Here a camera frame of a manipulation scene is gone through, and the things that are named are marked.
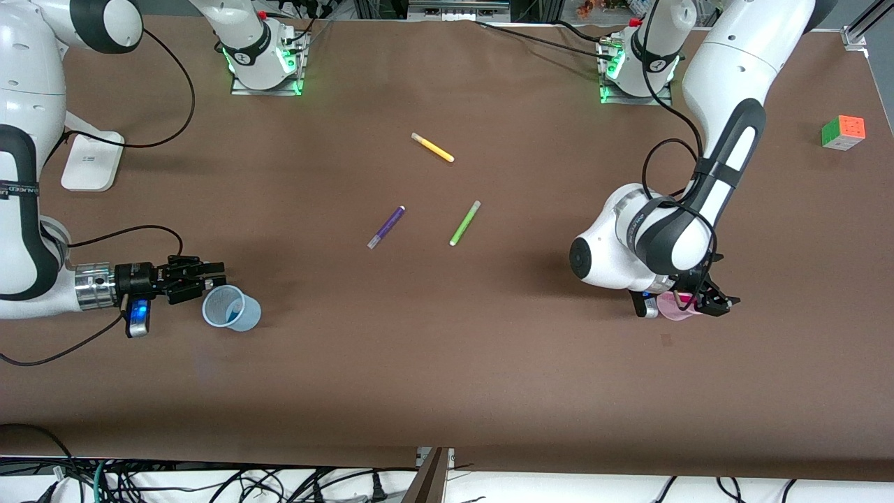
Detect pink plastic cup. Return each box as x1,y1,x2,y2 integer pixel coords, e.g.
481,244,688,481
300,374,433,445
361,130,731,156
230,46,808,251
657,290,703,322

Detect blue plastic cup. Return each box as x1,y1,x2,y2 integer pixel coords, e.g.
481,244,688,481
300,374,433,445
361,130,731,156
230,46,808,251
203,284,262,332

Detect white lamp base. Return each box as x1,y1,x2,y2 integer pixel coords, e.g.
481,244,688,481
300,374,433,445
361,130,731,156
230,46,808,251
61,131,125,191

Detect purple marker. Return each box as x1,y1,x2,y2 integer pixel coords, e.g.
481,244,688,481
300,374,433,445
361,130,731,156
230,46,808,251
367,205,406,250

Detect Rubik's cube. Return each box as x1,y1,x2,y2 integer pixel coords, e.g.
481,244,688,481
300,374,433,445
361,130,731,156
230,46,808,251
821,115,866,152

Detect green marker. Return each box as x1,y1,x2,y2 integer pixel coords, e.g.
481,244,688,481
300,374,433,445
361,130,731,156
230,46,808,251
449,201,482,246

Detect yellow marker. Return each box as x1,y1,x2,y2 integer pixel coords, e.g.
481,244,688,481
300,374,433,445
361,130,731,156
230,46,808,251
411,132,455,163

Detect dark table support beam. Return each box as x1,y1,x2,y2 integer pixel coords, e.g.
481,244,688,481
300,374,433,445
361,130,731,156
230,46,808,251
402,447,451,503

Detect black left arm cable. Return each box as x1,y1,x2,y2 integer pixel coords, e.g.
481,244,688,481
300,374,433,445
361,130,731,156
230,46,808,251
640,0,721,280

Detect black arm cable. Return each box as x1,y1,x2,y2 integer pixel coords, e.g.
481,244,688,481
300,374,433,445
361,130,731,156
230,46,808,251
0,28,196,367
640,0,721,280

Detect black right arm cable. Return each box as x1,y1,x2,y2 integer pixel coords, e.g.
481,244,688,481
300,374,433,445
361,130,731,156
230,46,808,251
0,28,196,367

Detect black looped cable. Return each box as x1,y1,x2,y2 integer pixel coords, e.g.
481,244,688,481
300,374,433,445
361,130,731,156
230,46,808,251
0,423,78,503

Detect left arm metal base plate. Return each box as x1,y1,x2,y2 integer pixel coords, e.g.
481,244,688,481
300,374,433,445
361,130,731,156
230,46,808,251
597,35,675,107

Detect aluminium frame profile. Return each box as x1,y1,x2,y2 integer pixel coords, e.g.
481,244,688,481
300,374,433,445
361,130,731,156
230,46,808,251
842,0,894,50

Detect thick black power cable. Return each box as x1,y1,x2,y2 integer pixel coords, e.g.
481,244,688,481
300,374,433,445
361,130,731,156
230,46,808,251
475,20,610,60

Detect metal rack frame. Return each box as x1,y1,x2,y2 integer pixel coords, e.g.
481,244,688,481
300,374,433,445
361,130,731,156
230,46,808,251
407,0,512,23

